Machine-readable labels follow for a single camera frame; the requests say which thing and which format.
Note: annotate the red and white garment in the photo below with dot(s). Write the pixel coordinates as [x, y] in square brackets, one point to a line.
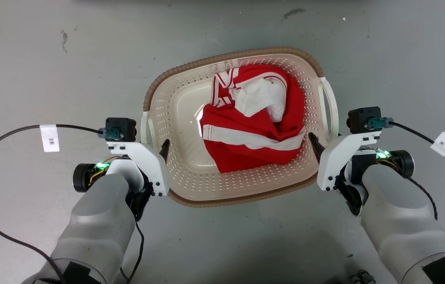
[246, 154]

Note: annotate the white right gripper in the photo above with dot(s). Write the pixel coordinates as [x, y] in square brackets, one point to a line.
[336, 157]

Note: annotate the white cloth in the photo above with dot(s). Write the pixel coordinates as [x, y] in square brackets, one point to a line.
[261, 96]

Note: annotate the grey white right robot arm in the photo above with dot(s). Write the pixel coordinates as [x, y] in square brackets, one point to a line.
[399, 213]

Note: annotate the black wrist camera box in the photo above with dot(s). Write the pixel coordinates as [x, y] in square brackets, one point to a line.
[121, 126]
[362, 118]

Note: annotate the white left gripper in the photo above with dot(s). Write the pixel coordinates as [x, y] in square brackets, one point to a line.
[149, 161]

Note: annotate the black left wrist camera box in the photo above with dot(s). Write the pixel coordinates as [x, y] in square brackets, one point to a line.
[121, 126]

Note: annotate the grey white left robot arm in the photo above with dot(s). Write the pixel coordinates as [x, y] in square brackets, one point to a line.
[96, 221]

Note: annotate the beige plastic laundry basket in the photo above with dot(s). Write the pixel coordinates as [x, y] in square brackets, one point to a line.
[183, 118]

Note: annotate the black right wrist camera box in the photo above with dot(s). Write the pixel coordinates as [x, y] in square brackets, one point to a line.
[362, 118]

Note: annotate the dark grey robot base fittings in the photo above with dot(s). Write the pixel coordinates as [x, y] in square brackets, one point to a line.
[364, 277]

